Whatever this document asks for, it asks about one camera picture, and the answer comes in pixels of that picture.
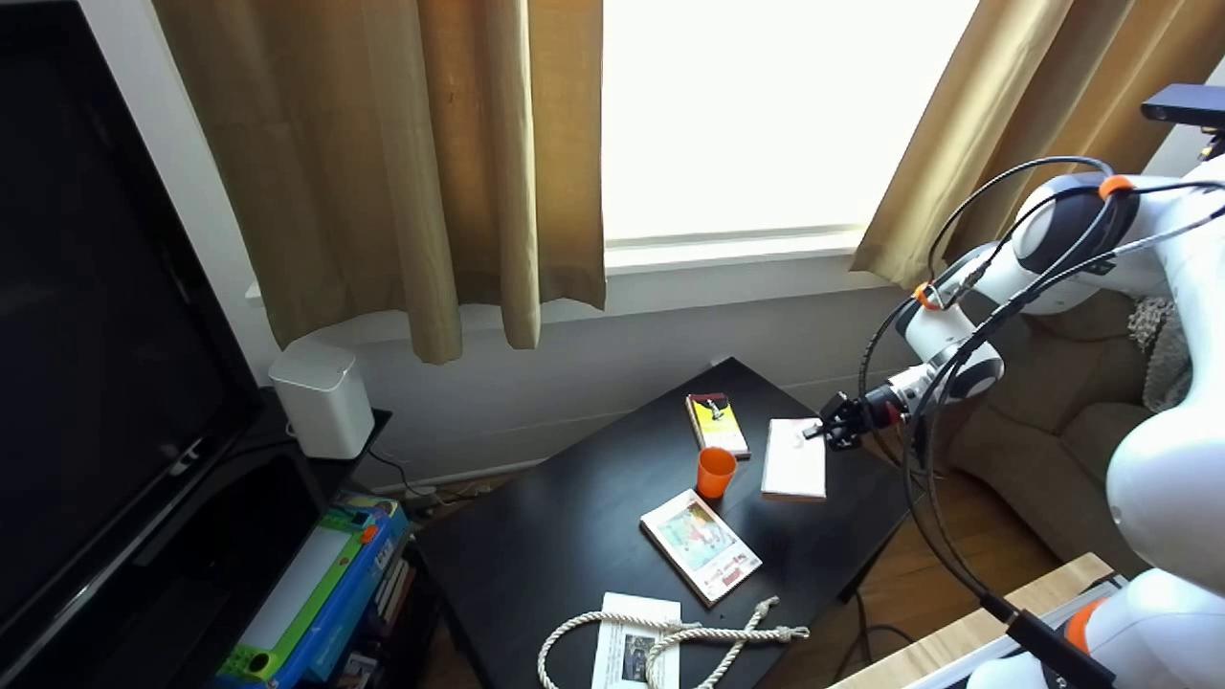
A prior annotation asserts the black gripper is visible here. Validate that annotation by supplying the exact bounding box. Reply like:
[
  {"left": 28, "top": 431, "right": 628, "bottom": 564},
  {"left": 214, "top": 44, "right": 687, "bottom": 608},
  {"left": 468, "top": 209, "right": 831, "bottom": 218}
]
[{"left": 803, "top": 389, "right": 903, "bottom": 453}]

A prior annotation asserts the white cream book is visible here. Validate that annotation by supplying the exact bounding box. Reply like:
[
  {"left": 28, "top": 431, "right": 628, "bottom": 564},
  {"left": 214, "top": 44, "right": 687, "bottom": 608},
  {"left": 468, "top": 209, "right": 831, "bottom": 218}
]
[{"left": 761, "top": 417, "right": 827, "bottom": 502}]

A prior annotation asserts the orange plastic cup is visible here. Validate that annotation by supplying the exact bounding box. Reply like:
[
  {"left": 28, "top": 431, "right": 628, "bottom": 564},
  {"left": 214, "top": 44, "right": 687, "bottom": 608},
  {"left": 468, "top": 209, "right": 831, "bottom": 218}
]
[{"left": 692, "top": 448, "right": 740, "bottom": 502}]

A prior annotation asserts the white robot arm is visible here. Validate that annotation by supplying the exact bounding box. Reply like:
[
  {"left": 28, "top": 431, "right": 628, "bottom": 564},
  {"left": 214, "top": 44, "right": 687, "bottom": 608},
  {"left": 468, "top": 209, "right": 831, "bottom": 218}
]
[{"left": 815, "top": 154, "right": 1225, "bottom": 689}]

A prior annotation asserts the yellow red book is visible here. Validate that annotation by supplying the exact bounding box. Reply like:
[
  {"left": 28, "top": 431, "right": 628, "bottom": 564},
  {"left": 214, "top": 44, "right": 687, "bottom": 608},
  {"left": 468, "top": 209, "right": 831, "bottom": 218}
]
[{"left": 687, "top": 395, "right": 745, "bottom": 455}]

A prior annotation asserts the brown sofa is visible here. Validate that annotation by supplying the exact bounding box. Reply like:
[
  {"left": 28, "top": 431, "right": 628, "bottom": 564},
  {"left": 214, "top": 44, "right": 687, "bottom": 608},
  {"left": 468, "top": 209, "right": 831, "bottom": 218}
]
[{"left": 942, "top": 296, "right": 1191, "bottom": 575}]

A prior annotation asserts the white square paper card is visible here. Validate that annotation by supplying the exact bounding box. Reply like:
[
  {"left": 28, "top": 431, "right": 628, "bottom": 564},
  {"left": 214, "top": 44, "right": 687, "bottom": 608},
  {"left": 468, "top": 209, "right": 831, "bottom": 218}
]
[{"left": 591, "top": 593, "right": 681, "bottom": 689}]

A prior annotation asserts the tan right curtain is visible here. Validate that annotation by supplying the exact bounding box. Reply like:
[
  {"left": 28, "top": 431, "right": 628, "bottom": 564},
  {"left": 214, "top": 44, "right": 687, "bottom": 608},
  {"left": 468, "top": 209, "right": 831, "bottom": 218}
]
[{"left": 855, "top": 0, "right": 1225, "bottom": 286}]

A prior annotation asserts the tan curtain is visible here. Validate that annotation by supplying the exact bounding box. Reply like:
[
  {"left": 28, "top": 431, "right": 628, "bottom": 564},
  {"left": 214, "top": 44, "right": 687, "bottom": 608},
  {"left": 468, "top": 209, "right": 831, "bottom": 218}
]
[
  {"left": 855, "top": 0, "right": 1225, "bottom": 286},
  {"left": 154, "top": 0, "right": 606, "bottom": 363}
]

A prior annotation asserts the tan left curtain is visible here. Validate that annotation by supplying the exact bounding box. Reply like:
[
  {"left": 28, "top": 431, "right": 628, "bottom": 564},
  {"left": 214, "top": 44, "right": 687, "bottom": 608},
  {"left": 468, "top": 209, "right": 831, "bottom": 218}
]
[{"left": 154, "top": 0, "right": 606, "bottom": 363}]

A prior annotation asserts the white speaker box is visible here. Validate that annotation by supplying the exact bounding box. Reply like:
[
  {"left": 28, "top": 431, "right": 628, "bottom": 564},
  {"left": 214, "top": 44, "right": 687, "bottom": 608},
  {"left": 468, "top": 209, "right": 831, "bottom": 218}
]
[{"left": 268, "top": 340, "right": 376, "bottom": 463}]

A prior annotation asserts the black flat television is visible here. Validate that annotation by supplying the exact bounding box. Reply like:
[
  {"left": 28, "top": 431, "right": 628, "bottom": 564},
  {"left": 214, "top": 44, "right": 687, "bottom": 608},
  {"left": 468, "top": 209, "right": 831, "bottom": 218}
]
[{"left": 0, "top": 0, "right": 313, "bottom": 689}]

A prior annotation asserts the white rope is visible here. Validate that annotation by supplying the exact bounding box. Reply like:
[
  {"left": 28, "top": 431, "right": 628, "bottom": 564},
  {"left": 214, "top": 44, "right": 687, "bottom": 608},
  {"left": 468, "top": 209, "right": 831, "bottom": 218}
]
[{"left": 532, "top": 593, "right": 815, "bottom": 689}]

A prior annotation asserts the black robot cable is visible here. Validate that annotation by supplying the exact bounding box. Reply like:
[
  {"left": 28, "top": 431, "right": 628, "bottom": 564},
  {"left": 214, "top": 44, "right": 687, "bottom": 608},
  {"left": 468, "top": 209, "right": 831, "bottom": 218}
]
[{"left": 855, "top": 150, "right": 1225, "bottom": 681}]

